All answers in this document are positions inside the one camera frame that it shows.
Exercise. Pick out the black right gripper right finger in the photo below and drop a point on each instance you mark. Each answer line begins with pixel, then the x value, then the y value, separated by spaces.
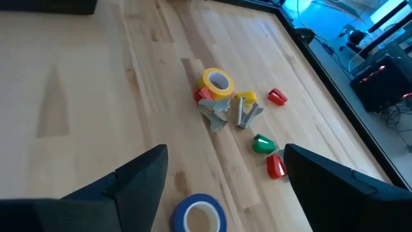
pixel 338 203

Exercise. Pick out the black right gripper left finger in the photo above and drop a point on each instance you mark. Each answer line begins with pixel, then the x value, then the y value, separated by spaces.
pixel 128 199

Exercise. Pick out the blue tape roll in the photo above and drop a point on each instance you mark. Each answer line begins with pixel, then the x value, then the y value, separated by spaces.
pixel 177 216

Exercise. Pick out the grey metal staple remover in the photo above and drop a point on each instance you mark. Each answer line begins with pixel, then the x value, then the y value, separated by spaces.
pixel 214 119

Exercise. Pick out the yellow tape roll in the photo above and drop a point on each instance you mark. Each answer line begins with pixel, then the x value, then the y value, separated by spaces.
pixel 203 80

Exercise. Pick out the green mini stapler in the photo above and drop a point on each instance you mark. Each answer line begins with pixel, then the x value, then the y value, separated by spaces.
pixel 262 146

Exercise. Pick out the black electronics box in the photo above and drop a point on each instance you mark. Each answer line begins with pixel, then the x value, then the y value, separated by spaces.
pixel 383 87

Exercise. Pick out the person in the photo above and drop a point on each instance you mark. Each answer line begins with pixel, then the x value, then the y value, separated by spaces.
pixel 356 37

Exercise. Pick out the black table frame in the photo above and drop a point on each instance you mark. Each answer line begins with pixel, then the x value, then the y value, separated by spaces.
pixel 337 96

